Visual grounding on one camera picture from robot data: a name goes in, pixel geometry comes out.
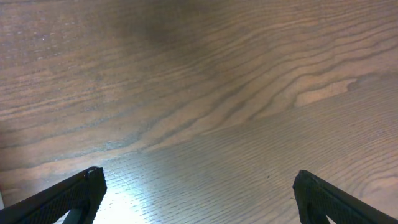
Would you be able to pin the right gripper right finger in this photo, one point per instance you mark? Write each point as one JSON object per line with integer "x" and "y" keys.
{"x": 319, "y": 202}

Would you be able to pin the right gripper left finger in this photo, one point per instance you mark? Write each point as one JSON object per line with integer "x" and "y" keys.
{"x": 77, "y": 197}

